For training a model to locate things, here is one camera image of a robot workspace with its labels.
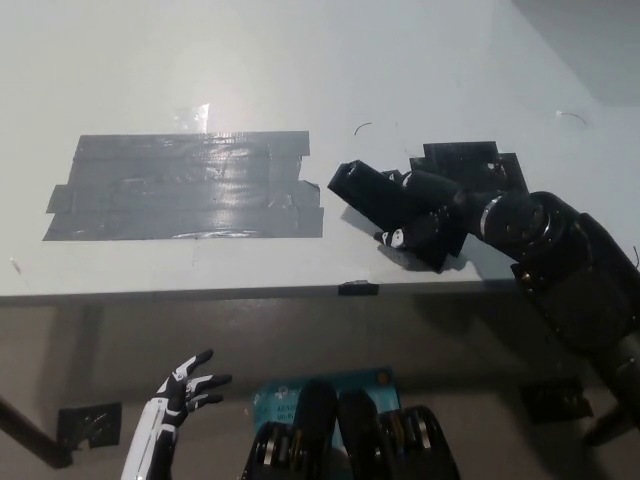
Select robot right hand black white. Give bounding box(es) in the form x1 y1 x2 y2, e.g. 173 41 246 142
373 168 490 264

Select robot left hand black white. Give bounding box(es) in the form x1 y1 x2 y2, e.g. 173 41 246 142
155 348 234 432

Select black stapler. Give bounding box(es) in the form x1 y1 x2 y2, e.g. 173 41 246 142
327 159 467 274

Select black tape patch on table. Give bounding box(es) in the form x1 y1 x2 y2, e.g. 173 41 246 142
408 141 530 194

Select grey upright table leg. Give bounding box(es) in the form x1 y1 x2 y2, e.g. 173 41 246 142
74 304 107 409

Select small black tape strip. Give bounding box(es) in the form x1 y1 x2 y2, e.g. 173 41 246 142
338 281 380 297

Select clear tape piece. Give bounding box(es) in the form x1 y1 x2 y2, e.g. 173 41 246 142
172 102 211 135

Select grey duct tape patch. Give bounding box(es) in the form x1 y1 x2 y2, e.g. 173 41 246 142
41 130 325 243

